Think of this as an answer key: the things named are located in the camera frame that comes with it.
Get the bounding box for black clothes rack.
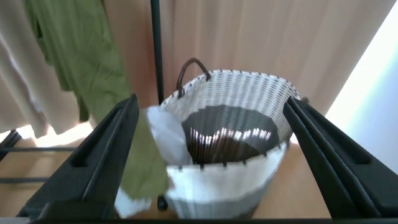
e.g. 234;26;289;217
0;0;169;213

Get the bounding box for white laundry basket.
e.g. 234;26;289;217
160;57;311;220

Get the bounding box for green long-sleeved shirt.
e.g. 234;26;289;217
23;0;170;200

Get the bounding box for pale grey shorts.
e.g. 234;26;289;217
114;105;194;219

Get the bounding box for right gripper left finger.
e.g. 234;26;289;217
17;92;140;220

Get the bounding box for beige curtain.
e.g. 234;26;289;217
0;0;398;139

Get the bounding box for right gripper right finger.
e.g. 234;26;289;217
282;96;398;218

